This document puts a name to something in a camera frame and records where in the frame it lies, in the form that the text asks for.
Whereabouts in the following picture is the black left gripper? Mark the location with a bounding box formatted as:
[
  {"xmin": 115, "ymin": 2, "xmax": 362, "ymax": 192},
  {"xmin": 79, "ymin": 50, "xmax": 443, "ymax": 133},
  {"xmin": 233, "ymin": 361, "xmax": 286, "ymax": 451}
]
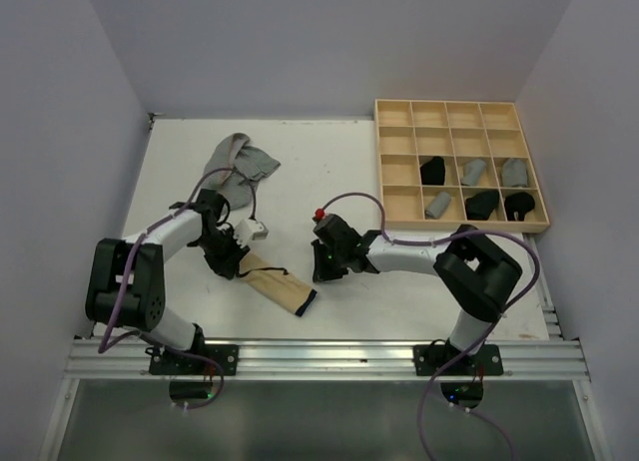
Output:
[{"xmin": 194, "ymin": 228, "xmax": 250, "ymax": 279}]

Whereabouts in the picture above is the beige underwear with navy trim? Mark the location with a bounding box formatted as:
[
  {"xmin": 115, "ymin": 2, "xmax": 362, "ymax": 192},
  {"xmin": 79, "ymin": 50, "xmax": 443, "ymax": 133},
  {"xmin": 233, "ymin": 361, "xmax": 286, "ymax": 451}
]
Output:
[{"xmin": 236, "ymin": 252, "xmax": 318, "ymax": 317}]

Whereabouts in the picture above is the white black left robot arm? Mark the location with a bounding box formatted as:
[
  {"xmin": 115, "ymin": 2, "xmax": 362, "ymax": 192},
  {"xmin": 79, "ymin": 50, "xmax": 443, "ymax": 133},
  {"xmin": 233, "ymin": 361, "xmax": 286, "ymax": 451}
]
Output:
[{"xmin": 85, "ymin": 190, "xmax": 249, "ymax": 374}]

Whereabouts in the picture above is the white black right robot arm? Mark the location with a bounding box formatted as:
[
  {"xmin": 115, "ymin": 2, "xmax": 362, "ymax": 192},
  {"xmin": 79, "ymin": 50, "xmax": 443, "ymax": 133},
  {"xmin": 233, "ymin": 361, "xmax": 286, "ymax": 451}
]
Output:
[{"xmin": 312, "ymin": 216, "xmax": 522, "ymax": 374}]

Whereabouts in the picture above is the grey striped underwear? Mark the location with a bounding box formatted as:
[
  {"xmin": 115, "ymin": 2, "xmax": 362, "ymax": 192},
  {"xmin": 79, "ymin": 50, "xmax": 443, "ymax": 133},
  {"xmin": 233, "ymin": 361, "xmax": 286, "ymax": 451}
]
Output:
[{"xmin": 202, "ymin": 133, "xmax": 281, "ymax": 211}]

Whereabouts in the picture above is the grey rolled sock lower left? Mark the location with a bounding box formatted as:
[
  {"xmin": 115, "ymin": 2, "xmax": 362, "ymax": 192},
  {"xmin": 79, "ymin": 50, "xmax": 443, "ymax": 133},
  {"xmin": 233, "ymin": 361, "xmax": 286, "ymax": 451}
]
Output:
[{"xmin": 424, "ymin": 192, "xmax": 451, "ymax": 220}]

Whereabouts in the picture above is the grey rolled sock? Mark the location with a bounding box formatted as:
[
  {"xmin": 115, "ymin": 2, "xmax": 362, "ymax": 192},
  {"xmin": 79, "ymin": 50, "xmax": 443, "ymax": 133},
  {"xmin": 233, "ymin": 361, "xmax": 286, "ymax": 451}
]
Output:
[
  {"xmin": 424, "ymin": 192, "xmax": 451, "ymax": 220},
  {"xmin": 501, "ymin": 158, "xmax": 528, "ymax": 188},
  {"xmin": 460, "ymin": 159, "xmax": 486, "ymax": 187}
]

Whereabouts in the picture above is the black rolled sock upper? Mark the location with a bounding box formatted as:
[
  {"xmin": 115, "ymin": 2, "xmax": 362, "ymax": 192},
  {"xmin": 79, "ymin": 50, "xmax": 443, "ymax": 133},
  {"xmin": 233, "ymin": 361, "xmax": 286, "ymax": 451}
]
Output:
[{"xmin": 419, "ymin": 157, "xmax": 446, "ymax": 186}]

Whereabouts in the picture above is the black rolled sock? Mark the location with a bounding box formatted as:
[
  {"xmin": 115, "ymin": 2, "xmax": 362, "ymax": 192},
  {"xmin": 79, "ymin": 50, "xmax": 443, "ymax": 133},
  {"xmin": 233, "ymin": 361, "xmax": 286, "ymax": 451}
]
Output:
[
  {"xmin": 464, "ymin": 190, "xmax": 500, "ymax": 221},
  {"xmin": 419, "ymin": 157, "xmax": 446, "ymax": 186},
  {"xmin": 504, "ymin": 192, "xmax": 536, "ymax": 222}
]

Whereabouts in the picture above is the wooden compartment tray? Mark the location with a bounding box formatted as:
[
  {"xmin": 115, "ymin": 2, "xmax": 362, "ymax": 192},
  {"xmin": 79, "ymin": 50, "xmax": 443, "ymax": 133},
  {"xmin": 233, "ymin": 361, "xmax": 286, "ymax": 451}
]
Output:
[{"xmin": 374, "ymin": 99, "xmax": 550, "ymax": 233}]

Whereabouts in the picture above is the black rolled sock lower middle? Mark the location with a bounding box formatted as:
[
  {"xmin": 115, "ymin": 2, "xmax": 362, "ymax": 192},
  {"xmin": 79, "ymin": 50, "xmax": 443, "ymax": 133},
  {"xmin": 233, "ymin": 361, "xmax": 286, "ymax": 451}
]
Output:
[{"xmin": 464, "ymin": 190, "xmax": 500, "ymax": 221}]

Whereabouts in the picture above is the grey rolled sock middle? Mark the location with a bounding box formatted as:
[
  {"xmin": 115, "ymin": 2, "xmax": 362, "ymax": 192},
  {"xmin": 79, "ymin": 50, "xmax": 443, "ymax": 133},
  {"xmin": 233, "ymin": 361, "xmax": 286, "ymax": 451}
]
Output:
[{"xmin": 460, "ymin": 159, "xmax": 486, "ymax": 187}]

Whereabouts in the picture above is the black rolled sock lower right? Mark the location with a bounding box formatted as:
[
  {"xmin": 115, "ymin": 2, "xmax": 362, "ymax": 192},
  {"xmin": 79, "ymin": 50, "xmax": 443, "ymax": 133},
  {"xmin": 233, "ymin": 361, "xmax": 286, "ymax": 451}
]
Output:
[{"xmin": 504, "ymin": 192, "xmax": 536, "ymax": 222}]

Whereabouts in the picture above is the grey rolled sock right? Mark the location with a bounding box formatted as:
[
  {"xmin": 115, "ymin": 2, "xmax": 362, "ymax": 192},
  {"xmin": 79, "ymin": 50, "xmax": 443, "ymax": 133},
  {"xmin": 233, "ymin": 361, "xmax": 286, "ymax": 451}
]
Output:
[{"xmin": 501, "ymin": 158, "xmax": 528, "ymax": 188}]

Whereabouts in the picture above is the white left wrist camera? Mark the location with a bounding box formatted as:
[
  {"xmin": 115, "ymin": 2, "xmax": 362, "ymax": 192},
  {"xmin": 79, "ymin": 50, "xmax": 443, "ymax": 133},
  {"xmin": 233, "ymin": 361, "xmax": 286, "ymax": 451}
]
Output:
[{"xmin": 234, "ymin": 219, "xmax": 269, "ymax": 246}]

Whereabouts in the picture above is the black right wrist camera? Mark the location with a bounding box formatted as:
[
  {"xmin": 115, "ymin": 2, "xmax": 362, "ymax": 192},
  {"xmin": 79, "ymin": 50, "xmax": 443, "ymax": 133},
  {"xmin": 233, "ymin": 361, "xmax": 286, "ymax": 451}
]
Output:
[{"xmin": 313, "ymin": 214, "xmax": 360, "ymax": 248}]

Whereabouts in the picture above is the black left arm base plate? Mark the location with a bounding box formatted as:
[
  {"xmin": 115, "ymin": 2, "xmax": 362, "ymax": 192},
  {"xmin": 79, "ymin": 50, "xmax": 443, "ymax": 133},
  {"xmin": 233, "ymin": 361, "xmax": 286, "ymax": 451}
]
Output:
[{"xmin": 145, "ymin": 344, "xmax": 240, "ymax": 376}]

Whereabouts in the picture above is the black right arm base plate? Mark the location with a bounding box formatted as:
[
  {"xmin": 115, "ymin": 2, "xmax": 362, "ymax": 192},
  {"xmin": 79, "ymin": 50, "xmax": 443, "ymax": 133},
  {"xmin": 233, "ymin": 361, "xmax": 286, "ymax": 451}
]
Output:
[{"xmin": 412, "ymin": 344, "xmax": 502, "ymax": 377}]

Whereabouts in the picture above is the aluminium frame rail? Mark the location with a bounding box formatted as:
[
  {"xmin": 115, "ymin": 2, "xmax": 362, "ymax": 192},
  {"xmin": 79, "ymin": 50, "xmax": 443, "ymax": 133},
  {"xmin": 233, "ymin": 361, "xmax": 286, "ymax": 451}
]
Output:
[{"xmin": 64, "ymin": 338, "xmax": 590, "ymax": 381}]

